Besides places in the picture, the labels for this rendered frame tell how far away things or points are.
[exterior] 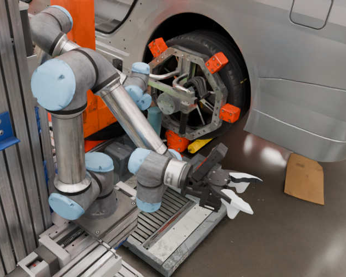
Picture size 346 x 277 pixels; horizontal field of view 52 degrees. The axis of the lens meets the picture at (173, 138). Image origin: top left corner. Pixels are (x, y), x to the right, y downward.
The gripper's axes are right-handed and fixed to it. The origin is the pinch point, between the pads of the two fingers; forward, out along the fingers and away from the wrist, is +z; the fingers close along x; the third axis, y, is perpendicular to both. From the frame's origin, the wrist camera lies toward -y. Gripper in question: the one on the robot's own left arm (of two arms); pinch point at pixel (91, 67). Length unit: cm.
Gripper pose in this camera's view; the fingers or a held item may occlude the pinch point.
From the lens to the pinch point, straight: 171.9
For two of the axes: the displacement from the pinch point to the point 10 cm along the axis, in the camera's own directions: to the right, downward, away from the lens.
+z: -7.9, -4.6, 4.1
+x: 4.3, 0.7, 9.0
